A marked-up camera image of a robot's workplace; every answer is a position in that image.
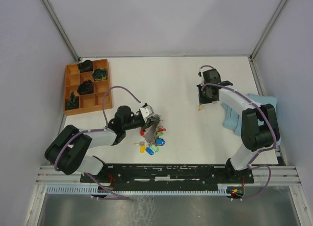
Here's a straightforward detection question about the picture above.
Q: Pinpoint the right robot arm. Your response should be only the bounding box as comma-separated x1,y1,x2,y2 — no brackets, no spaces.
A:
197,65,280,182

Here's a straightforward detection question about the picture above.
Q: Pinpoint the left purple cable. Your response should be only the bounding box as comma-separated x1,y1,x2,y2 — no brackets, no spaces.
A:
54,86,147,201

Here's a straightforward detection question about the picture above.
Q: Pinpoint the black red rolled sock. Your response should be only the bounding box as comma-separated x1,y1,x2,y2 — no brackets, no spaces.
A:
77,80,94,95

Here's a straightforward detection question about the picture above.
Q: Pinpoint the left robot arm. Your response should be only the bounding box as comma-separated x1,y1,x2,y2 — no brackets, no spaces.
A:
45,104,160,182

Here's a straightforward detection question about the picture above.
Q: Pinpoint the black rolled sock top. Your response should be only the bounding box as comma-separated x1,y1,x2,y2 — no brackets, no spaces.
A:
77,60,93,73

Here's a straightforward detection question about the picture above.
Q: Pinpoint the green black rolled sock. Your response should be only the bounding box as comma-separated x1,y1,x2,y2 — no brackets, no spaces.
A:
92,68,108,82

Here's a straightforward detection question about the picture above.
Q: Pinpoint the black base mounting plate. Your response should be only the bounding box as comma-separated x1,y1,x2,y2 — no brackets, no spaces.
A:
94,164,253,192

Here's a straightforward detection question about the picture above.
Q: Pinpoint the light blue folded cloth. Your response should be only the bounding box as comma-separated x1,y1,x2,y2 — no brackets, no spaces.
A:
221,93,278,136

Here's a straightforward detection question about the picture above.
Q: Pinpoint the white cable duct rail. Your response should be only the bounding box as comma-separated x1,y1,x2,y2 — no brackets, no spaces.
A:
46,183,235,197

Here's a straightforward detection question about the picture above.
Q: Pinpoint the orange wooden compartment tray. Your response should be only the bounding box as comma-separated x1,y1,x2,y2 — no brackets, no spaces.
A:
63,59,112,115

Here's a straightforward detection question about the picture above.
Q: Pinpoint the yellow tagged key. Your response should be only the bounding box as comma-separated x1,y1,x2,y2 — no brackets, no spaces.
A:
198,104,205,112

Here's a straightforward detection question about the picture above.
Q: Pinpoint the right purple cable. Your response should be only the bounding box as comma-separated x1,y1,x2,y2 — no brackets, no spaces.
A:
197,65,279,201

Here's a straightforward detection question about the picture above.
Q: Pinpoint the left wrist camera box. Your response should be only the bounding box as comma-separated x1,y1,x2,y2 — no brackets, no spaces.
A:
139,103,155,120

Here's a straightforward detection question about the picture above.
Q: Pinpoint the dark green rolled sock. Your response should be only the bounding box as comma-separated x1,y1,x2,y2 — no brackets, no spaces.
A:
65,91,79,111

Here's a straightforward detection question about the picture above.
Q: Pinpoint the purple cable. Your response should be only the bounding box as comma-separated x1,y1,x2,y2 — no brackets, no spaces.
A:
197,65,279,201
54,86,147,201

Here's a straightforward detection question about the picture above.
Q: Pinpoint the bunch of coloured key tags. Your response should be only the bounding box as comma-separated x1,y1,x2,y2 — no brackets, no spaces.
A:
135,125,166,156

